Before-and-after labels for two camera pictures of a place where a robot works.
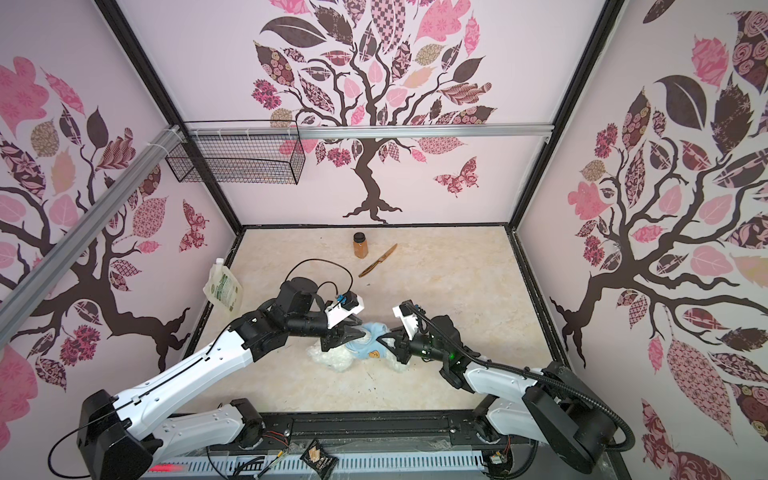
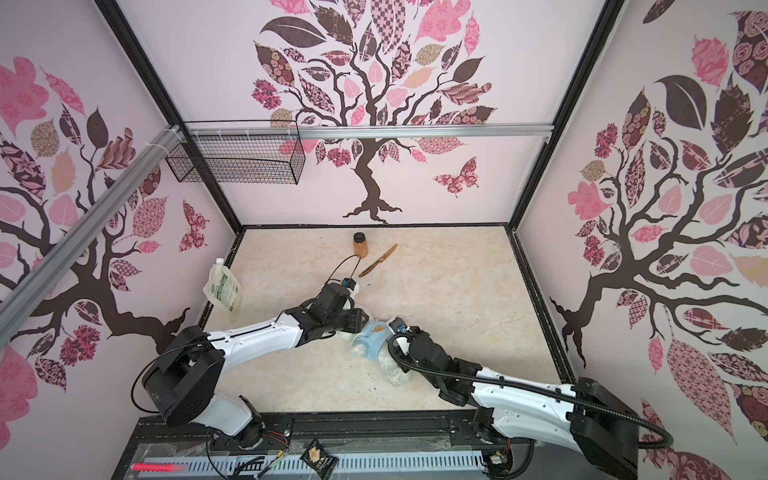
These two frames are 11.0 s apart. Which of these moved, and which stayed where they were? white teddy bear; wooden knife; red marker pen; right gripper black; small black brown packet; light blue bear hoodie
Moved: right gripper black; white teddy bear
Stayed: light blue bear hoodie; wooden knife; red marker pen; small black brown packet
